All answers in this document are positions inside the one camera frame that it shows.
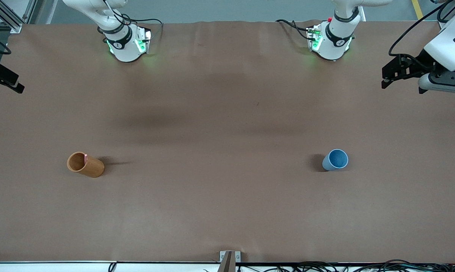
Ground blue cup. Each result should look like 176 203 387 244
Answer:
322 149 349 172

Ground grey left arm base box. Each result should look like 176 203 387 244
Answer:
307 26 323 52

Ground grey right arm base box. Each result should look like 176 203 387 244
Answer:
135 28 152 54

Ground brown wooden cup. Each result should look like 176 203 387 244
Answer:
67 151 105 178

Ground brown table mat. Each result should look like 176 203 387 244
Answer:
0 20 455 264

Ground black left arm base cable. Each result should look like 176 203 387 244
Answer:
276 19 314 40

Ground black arm base cable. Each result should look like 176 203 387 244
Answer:
99 0 164 38
276 19 314 40

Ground black right arm base cable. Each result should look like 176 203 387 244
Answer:
99 0 164 38

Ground black cable bundle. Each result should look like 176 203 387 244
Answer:
203 259 455 272

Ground grey metal bracket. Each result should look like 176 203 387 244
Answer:
220 251 241 264

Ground brown camera mount bar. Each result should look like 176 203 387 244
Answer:
217 252 236 272

